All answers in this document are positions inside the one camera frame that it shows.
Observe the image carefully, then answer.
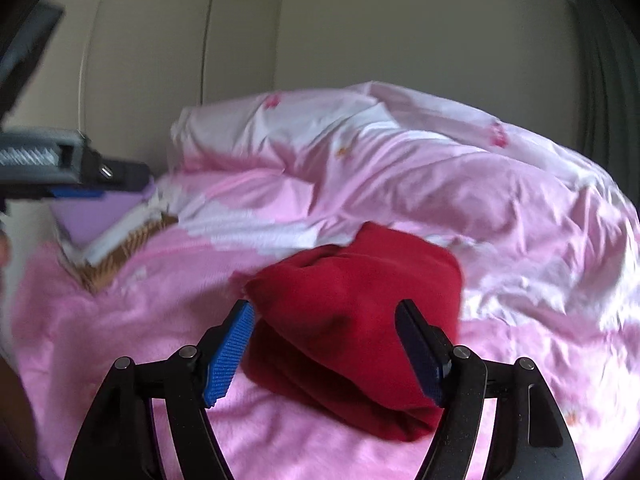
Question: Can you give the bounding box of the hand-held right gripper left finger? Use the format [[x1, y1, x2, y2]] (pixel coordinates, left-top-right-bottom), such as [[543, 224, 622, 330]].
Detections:
[[65, 300, 256, 480]]

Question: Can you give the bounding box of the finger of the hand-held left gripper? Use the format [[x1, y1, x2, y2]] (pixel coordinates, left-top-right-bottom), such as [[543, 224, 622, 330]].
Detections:
[[47, 149, 152, 202]]

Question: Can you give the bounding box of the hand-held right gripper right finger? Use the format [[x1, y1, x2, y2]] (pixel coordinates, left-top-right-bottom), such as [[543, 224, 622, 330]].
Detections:
[[395, 300, 583, 480]]

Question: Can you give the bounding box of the red fleece garment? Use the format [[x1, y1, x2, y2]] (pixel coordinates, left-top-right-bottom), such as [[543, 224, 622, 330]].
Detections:
[[242, 221, 463, 443]]

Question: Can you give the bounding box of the purple and brown patterned pillow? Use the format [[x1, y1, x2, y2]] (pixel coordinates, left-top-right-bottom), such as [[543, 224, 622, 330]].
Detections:
[[50, 182, 180, 293]]

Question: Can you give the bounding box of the pink floral bed sheet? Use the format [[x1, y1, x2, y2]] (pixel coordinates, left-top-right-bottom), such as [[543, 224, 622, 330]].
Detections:
[[10, 170, 640, 480]]

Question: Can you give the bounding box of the beige wardrobe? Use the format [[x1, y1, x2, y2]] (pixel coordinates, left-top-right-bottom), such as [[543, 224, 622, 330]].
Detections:
[[82, 0, 287, 121]]

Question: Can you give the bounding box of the pink floral duvet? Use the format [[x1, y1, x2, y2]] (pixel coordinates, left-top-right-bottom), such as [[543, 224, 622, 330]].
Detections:
[[170, 80, 640, 341]]

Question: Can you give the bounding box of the grey curtain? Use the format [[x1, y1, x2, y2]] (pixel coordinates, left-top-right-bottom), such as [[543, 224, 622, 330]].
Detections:
[[562, 0, 640, 166]]

